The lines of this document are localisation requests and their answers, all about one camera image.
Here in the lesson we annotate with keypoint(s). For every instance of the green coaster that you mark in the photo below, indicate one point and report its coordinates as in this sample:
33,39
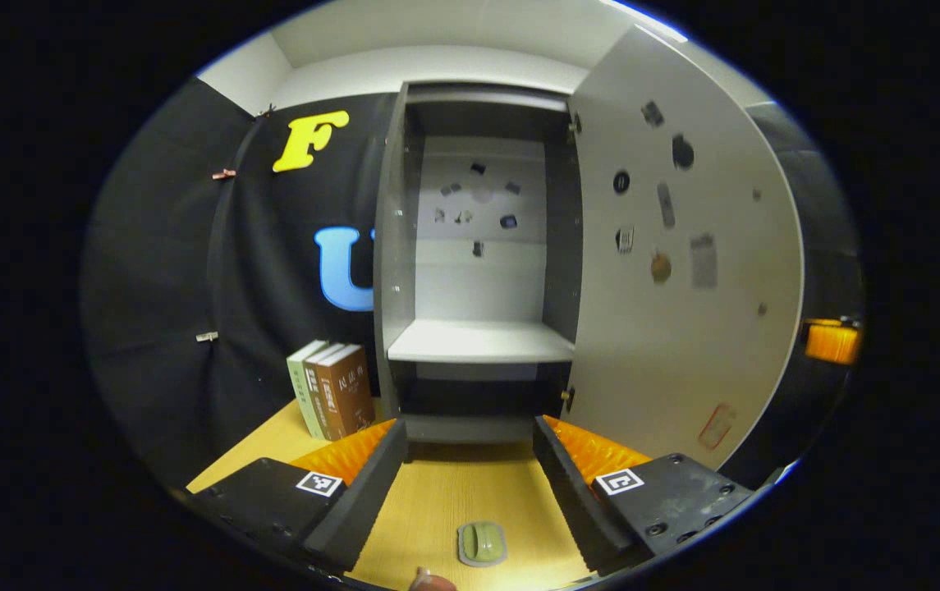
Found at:
482,546

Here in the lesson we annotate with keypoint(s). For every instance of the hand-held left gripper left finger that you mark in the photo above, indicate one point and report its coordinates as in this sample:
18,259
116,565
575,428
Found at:
363,509

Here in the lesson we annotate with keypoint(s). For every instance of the black backdrop cloth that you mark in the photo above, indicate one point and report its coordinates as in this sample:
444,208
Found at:
158,287

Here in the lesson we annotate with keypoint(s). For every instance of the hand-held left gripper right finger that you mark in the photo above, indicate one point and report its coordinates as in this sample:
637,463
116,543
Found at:
572,509

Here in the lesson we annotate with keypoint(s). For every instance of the white cabinet shelf board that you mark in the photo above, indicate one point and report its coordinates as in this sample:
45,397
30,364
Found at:
478,341

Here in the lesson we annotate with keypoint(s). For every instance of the olive brown book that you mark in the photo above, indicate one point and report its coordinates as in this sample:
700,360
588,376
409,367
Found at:
315,394

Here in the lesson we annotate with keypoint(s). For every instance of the red clip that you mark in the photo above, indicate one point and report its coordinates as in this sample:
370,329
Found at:
223,174

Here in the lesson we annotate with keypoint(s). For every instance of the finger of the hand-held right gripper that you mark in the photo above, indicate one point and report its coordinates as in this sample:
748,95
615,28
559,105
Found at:
831,343

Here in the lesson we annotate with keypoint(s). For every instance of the beige cabinet door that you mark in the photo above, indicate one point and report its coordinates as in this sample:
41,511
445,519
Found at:
642,345

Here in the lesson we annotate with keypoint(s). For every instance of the green book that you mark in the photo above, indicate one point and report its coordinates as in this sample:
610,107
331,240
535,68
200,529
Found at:
299,386

